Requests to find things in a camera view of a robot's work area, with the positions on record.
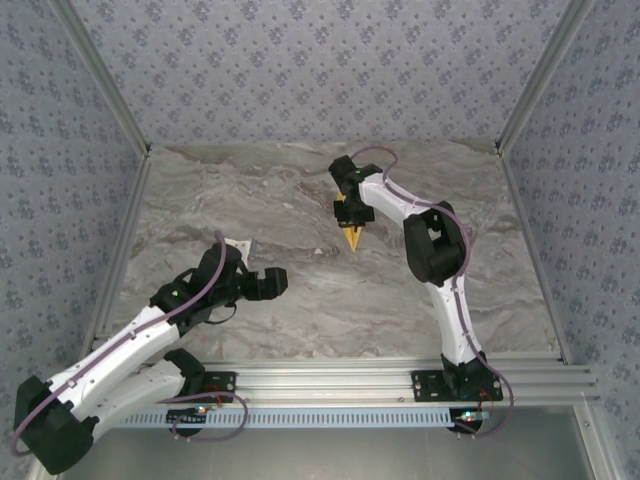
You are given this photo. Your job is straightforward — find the aluminium mounting beam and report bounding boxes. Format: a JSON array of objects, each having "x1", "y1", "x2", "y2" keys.
[{"x1": 55, "y1": 363, "x2": 601, "y2": 404}]

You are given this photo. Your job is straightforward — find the right aluminium frame post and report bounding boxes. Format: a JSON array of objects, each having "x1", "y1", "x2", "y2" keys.
[{"x1": 493, "y1": 0, "x2": 599, "y2": 156}]

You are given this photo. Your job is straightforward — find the left small controller board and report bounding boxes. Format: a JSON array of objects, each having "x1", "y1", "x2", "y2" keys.
[{"x1": 166, "y1": 407, "x2": 209, "y2": 428}]

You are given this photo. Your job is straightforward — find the yellow paper sheet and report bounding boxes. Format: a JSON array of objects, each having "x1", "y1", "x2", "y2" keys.
[{"x1": 335, "y1": 192, "x2": 366, "y2": 253}]

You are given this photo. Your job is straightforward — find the left aluminium frame post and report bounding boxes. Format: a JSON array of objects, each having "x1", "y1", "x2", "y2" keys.
[{"x1": 48, "y1": 0, "x2": 153, "y2": 159}]

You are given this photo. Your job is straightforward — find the aluminium side rail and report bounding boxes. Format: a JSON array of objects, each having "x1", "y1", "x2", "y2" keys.
[
  {"x1": 498, "y1": 149, "x2": 574, "y2": 365},
  {"x1": 77, "y1": 152, "x2": 152, "y2": 369}
]

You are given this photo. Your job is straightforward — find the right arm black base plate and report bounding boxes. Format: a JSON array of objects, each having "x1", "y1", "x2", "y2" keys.
[{"x1": 410, "y1": 369, "x2": 503, "y2": 403}]

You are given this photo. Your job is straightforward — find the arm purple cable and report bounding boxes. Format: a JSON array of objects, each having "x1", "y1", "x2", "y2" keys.
[
  {"x1": 10, "y1": 230, "x2": 250, "y2": 456},
  {"x1": 349, "y1": 144, "x2": 516, "y2": 439}
]

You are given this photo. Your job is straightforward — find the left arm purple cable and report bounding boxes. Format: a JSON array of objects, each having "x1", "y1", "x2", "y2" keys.
[{"x1": 10, "y1": 230, "x2": 250, "y2": 456}]

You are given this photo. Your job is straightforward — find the grey slotted cable duct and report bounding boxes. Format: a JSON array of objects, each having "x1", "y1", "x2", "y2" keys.
[{"x1": 117, "y1": 407, "x2": 457, "y2": 430}]

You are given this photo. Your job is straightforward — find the grey metal sheet panel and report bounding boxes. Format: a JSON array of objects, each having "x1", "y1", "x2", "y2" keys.
[{"x1": 29, "y1": 403, "x2": 621, "y2": 480}]

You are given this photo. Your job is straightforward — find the right aluminium side rail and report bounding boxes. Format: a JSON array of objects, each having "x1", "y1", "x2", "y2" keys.
[{"x1": 498, "y1": 149, "x2": 574, "y2": 365}]

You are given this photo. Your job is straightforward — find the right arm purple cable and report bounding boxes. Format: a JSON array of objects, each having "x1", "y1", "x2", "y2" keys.
[{"x1": 349, "y1": 144, "x2": 516, "y2": 439}]

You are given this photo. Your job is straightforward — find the left aluminium side rail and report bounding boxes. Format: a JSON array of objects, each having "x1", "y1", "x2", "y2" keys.
[{"x1": 77, "y1": 152, "x2": 152, "y2": 369}]

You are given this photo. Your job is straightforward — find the small controller board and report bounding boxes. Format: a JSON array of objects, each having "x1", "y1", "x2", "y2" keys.
[
  {"x1": 448, "y1": 408, "x2": 490, "y2": 434},
  {"x1": 166, "y1": 407, "x2": 209, "y2": 428}
]

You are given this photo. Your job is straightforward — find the aluminium frame post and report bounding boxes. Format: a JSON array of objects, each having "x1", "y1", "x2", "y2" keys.
[
  {"x1": 493, "y1": 0, "x2": 599, "y2": 156},
  {"x1": 48, "y1": 0, "x2": 153, "y2": 159}
]

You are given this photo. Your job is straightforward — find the right small controller board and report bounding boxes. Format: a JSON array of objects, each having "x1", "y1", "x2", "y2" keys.
[{"x1": 448, "y1": 408, "x2": 490, "y2": 434}]

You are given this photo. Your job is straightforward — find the left gripper thin black cable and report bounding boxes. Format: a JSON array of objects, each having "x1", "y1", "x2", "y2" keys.
[{"x1": 199, "y1": 299, "x2": 239, "y2": 325}]

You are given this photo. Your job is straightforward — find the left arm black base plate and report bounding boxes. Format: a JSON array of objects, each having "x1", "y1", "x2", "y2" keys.
[{"x1": 192, "y1": 370, "x2": 238, "y2": 404}]

